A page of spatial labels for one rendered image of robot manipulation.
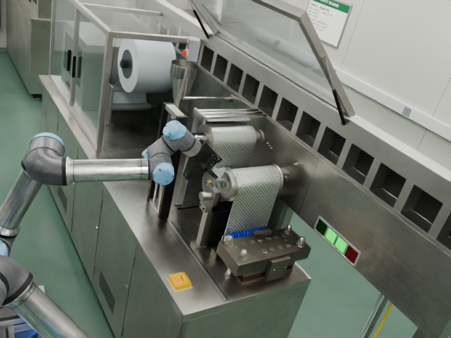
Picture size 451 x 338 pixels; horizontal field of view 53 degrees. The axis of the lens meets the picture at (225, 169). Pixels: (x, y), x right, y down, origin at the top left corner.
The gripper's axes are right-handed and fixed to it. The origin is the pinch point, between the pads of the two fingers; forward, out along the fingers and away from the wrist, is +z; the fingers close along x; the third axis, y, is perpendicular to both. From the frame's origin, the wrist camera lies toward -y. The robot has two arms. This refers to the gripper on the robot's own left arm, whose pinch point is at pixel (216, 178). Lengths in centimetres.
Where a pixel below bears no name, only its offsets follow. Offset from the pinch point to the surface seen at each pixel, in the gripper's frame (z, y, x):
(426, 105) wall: 212, 168, 87
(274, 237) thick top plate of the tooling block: 38.6, -1.3, -14.6
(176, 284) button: 6.9, -41.3, -19.1
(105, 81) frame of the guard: -16, -7, 95
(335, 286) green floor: 199, 0, 23
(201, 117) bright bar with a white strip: -8.7, 14.1, 24.4
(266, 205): 28.3, 6.6, -6.9
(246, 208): 19.5, -0.5, -6.9
